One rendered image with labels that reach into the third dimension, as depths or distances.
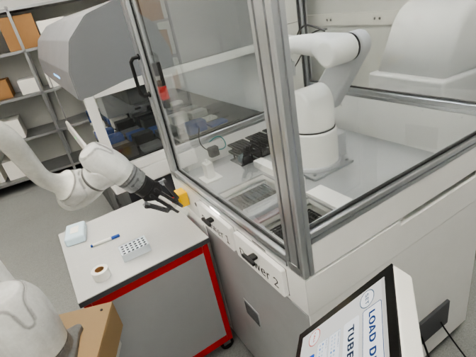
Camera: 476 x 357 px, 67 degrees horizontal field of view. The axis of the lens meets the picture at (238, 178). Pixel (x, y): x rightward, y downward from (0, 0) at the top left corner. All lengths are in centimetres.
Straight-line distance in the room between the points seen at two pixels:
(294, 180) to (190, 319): 114
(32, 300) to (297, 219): 72
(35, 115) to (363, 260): 482
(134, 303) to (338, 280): 89
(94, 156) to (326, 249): 75
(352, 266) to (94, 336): 82
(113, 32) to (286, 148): 137
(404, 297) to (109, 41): 175
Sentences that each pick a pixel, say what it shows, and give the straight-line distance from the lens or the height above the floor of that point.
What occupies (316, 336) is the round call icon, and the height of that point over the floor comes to 102.
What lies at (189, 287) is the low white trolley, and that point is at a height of 54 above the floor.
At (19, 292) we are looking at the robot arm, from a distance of 111.
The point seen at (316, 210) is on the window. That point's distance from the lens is 102.
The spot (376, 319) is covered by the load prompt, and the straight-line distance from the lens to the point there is 71.
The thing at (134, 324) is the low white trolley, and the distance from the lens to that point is 176.
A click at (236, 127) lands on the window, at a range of 108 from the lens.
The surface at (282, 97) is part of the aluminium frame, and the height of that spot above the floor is 148.
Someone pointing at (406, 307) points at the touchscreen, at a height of 119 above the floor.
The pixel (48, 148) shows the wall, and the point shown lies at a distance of 559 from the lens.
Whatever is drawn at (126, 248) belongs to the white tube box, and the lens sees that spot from 172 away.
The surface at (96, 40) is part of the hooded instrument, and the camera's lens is 202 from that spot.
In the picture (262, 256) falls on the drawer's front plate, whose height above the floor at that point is 93.
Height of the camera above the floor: 170
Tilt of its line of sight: 27 degrees down
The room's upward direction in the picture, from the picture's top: 11 degrees counter-clockwise
